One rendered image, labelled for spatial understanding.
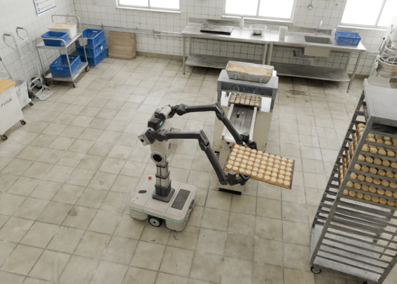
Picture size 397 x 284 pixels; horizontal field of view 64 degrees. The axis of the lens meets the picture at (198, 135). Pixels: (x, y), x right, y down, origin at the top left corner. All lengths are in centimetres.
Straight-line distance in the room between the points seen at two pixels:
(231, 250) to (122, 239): 116
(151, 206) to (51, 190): 140
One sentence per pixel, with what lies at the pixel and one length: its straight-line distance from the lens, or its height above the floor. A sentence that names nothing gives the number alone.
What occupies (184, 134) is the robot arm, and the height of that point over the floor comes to 135.
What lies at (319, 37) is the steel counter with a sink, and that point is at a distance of 692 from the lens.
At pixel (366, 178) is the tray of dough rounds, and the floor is 124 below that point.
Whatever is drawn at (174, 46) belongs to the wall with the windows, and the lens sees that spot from 742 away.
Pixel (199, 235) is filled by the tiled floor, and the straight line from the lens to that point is 360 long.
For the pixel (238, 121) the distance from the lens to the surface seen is 378.
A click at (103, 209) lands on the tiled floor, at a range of 394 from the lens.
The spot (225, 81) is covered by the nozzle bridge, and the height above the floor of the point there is 118.
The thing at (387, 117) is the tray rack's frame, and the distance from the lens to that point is 240.
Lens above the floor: 290
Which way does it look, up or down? 36 degrees down
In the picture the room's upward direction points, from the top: 2 degrees clockwise
